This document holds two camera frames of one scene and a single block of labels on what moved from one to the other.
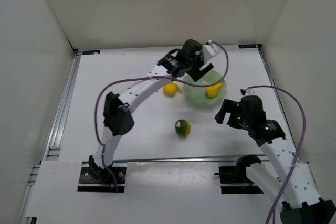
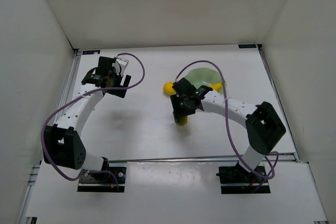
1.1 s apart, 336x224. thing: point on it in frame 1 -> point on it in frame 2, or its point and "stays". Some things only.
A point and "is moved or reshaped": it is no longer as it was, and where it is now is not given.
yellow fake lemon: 171,88 stays
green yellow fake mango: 182,127 is moved or reshaped
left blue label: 91,52 stays
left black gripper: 200,72 -> 119,86
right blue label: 247,46 stays
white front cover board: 155,193 stays
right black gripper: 229,114 -> 177,108
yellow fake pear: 212,91 stays
